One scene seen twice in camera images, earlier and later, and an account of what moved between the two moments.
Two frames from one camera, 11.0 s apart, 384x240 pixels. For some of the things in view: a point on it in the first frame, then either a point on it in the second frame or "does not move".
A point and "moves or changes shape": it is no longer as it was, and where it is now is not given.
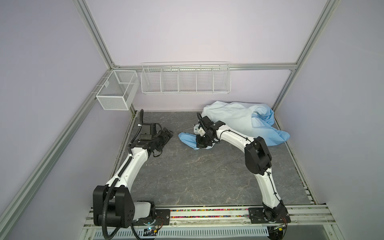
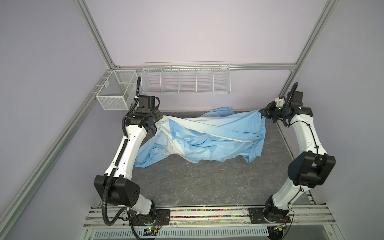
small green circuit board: (150, 231) does not move
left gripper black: (166, 138) -> (159, 115)
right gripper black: (199, 143) -> (267, 112)
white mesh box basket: (118, 91) does not move
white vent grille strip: (128, 234) does not move
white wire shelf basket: (185, 78) does not move
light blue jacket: (248, 120) moves or changes shape
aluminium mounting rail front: (304, 216) does not move
